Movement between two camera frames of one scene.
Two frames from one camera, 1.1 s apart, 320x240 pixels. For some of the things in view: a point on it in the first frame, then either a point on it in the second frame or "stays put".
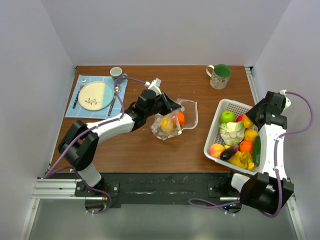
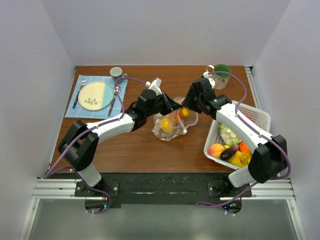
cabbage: x=232 y=133 stays put
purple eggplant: x=226 y=154 stays put
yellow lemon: x=166 y=124 stays put
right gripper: x=251 y=113 to x=188 y=101
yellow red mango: x=247 y=123 to x=185 y=111
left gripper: x=171 y=106 stays put
